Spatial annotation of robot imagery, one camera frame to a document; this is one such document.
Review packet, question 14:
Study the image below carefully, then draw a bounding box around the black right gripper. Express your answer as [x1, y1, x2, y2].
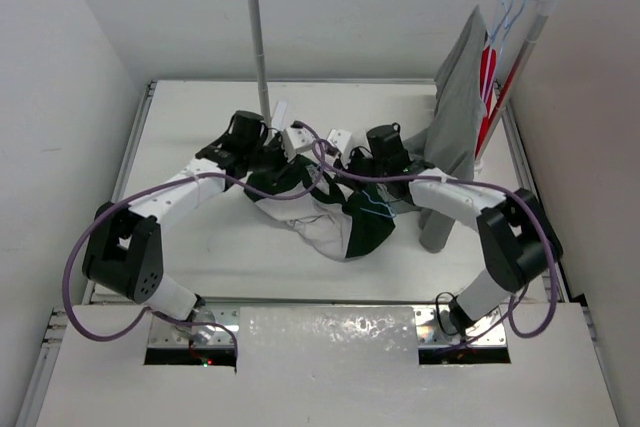
[334, 145, 388, 194]

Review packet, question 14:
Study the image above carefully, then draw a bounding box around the white green raglan t-shirt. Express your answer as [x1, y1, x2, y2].
[244, 156, 395, 261]

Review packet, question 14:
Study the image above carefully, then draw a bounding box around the light blue wire hanger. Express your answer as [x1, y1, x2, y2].
[358, 189, 397, 220]

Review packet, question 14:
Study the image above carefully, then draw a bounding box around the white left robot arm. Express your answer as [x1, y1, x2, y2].
[82, 111, 286, 321]

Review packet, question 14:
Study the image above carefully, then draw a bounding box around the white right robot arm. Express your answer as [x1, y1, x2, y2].
[343, 123, 563, 336]

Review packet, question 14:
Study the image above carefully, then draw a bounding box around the grey t-shirt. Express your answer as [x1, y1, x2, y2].
[403, 4, 490, 254]

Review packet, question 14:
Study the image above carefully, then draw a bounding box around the red white shirt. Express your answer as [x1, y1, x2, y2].
[475, 45, 514, 162]

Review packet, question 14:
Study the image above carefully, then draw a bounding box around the blue hanger right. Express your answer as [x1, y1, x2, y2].
[488, 0, 528, 93]

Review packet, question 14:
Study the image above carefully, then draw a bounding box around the blue hanger middle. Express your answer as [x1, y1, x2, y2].
[480, 0, 515, 103]

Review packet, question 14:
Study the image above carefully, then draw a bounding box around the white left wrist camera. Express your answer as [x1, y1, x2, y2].
[281, 127, 314, 161]

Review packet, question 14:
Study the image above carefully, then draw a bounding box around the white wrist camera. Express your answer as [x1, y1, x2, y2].
[326, 129, 355, 158]
[281, 127, 314, 161]

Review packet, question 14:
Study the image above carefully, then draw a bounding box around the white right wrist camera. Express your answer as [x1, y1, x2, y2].
[326, 129, 355, 158]

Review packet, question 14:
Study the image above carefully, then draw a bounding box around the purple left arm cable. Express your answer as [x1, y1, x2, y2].
[59, 119, 331, 343]

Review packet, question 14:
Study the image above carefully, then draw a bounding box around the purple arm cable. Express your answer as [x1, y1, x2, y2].
[59, 119, 331, 343]
[312, 139, 561, 348]

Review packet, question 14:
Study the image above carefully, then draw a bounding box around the metal base plate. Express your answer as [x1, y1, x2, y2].
[147, 303, 507, 354]

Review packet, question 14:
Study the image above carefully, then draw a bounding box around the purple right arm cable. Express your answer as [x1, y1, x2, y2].
[312, 139, 561, 348]

